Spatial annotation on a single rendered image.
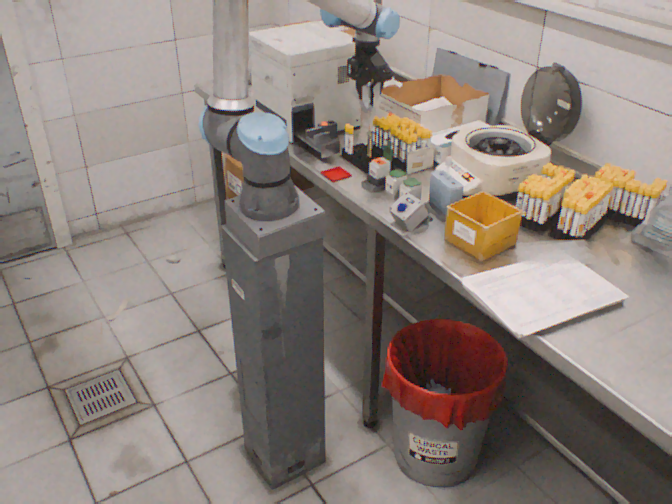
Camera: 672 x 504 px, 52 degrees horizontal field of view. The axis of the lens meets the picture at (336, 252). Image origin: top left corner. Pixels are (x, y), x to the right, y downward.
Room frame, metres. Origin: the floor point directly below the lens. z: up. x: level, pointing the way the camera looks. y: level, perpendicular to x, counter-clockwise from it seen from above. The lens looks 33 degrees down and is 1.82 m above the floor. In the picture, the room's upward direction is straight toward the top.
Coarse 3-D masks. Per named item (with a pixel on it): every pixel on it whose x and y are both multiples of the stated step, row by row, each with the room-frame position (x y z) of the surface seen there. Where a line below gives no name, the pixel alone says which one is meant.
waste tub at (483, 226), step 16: (480, 192) 1.57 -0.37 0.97; (448, 208) 1.49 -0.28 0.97; (464, 208) 1.53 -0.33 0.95; (480, 208) 1.57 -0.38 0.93; (496, 208) 1.53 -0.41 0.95; (512, 208) 1.49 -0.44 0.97; (448, 224) 1.49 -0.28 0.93; (464, 224) 1.44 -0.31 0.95; (480, 224) 1.41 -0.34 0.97; (496, 224) 1.41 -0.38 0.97; (512, 224) 1.45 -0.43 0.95; (448, 240) 1.48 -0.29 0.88; (464, 240) 1.44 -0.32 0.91; (480, 240) 1.40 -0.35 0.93; (496, 240) 1.42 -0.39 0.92; (512, 240) 1.46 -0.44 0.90; (480, 256) 1.40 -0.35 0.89
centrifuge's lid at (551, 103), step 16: (528, 80) 1.98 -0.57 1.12; (544, 80) 1.98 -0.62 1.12; (560, 80) 1.94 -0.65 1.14; (576, 80) 1.86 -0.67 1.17; (528, 96) 2.00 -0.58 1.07; (544, 96) 1.98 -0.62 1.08; (560, 96) 1.94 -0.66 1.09; (576, 96) 1.82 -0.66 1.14; (528, 112) 1.98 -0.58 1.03; (544, 112) 1.96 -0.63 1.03; (560, 112) 1.92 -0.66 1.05; (576, 112) 1.80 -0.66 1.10; (528, 128) 1.94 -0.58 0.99; (544, 128) 1.93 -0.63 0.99; (560, 128) 1.88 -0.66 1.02
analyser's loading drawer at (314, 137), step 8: (296, 128) 2.12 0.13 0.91; (304, 128) 2.12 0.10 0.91; (320, 128) 2.05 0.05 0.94; (304, 136) 2.05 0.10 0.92; (312, 136) 2.04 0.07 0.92; (320, 136) 2.00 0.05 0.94; (328, 136) 2.01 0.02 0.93; (312, 144) 1.99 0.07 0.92; (320, 144) 1.99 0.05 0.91; (328, 144) 1.95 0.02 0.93; (336, 144) 1.97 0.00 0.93; (320, 152) 1.95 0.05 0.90; (328, 152) 1.95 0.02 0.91; (336, 152) 1.97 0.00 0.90
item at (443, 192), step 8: (432, 176) 1.67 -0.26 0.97; (440, 176) 1.65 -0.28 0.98; (448, 176) 1.65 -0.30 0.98; (432, 184) 1.67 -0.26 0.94; (440, 184) 1.63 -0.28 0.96; (448, 184) 1.61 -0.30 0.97; (456, 184) 1.61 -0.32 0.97; (432, 192) 1.66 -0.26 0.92; (440, 192) 1.63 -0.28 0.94; (448, 192) 1.60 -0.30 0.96; (456, 192) 1.60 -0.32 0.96; (432, 200) 1.66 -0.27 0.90; (440, 200) 1.63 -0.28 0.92; (448, 200) 1.59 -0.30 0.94; (456, 200) 1.60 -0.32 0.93; (432, 208) 1.64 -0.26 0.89; (440, 208) 1.62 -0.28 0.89; (440, 216) 1.60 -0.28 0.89
